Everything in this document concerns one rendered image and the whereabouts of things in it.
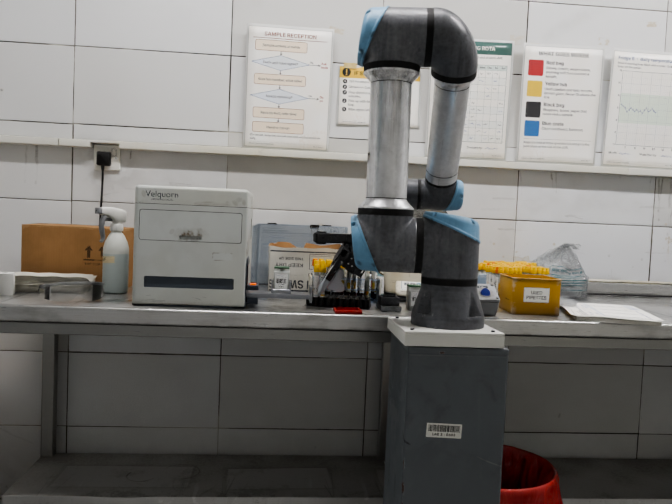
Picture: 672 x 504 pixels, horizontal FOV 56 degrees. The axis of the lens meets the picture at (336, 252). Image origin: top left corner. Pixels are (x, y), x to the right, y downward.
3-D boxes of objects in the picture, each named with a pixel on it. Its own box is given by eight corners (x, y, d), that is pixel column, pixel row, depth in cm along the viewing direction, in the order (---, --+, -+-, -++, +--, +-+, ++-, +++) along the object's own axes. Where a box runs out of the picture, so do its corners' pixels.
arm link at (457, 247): (483, 280, 126) (486, 212, 126) (415, 277, 127) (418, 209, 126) (473, 276, 138) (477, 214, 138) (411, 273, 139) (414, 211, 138)
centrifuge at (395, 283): (383, 301, 188) (385, 259, 187) (382, 290, 217) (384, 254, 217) (465, 305, 186) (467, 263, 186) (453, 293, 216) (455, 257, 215)
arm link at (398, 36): (422, 277, 127) (435, -3, 124) (347, 273, 128) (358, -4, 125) (418, 271, 139) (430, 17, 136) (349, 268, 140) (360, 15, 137)
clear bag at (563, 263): (538, 299, 211) (541, 243, 210) (506, 292, 227) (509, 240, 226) (599, 298, 220) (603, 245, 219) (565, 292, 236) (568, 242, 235)
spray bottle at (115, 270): (91, 294, 175) (93, 206, 174) (101, 290, 184) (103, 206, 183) (122, 295, 176) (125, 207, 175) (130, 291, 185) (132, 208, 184)
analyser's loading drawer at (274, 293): (230, 300, 161) (231, 279, 160) (232, 297, 167) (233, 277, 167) (312, 302, 163) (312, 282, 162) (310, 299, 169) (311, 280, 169)
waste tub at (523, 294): (510, 314, 171) (512, 277, 171) (497, 307, 185) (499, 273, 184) (560, 316, 172) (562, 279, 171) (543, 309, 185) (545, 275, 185)
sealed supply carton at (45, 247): (18, 284, 189) (19, 222, 188) (55, 277, 213) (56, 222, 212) (122, 289, 188) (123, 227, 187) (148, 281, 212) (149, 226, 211)
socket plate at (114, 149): (92, 169, 216) (93, 143, 215) (93, 170, 217) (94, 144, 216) (119, 171, 216) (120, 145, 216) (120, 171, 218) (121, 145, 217)
